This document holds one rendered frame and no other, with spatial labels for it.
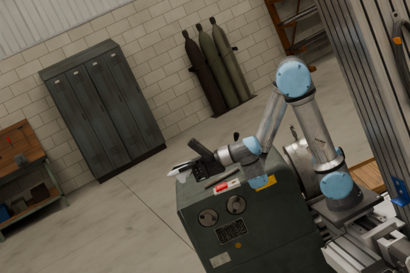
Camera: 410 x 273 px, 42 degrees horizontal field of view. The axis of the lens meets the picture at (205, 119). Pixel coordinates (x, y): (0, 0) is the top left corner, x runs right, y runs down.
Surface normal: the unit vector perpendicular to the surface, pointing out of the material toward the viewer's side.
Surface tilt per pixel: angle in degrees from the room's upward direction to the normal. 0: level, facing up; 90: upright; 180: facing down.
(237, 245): 90
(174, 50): 90
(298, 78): 83
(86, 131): 90
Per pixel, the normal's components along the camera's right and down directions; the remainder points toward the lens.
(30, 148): 0.35, 0.08
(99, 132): 0.07, 0.22
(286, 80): -0.16, 0.18
